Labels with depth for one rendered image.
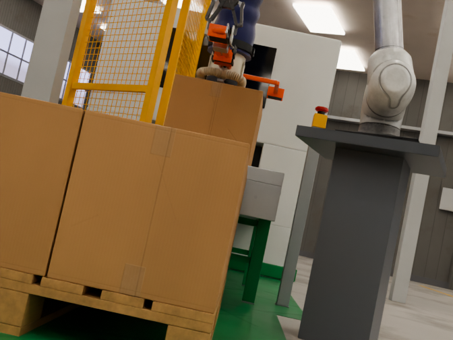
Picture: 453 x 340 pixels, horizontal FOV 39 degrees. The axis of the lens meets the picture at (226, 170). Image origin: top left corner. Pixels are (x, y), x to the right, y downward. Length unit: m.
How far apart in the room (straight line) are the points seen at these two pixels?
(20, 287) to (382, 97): 1.35
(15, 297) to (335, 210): 1.25
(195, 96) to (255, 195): 0.52
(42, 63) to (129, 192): 2.25
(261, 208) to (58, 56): 1.53
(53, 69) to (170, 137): 2.21
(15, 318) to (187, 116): 1.52
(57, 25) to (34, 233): 2.29
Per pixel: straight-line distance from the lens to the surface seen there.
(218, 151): 1.51
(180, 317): 1.52
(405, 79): 2.28
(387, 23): 2.42
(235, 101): 2.87
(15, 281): 1.59
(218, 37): 2.60
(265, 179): 2.76
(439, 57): 6.01
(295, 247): 3.33
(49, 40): 3.73
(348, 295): 2.38
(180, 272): 1.51
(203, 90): 2.89
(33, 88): 3.69
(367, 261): 2.37
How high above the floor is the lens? 0.35
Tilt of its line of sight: 5 degrees up
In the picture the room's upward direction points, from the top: 12 degrees clockwise
